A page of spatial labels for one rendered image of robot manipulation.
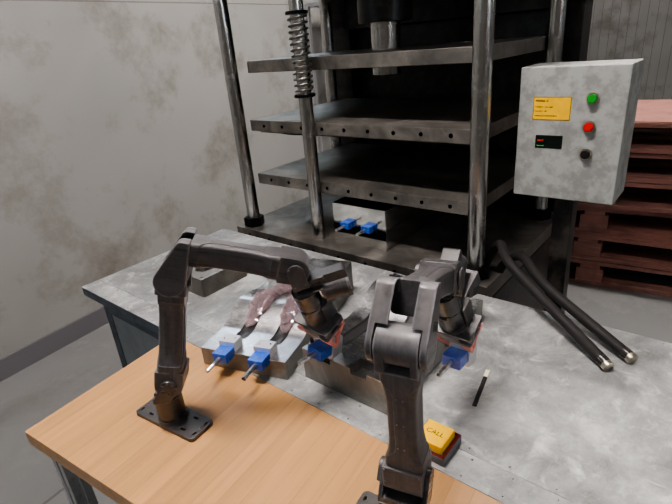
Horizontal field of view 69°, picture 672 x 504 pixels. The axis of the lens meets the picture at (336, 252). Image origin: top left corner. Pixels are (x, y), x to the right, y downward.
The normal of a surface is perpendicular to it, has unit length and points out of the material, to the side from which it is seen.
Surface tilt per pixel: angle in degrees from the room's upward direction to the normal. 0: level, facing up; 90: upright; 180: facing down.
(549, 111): 90
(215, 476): 0
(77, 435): 0
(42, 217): 90
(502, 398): 0
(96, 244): 90
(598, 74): 90
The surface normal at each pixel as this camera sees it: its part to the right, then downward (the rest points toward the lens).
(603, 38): -0.53, 0.37
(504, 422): -0.08, -0.91
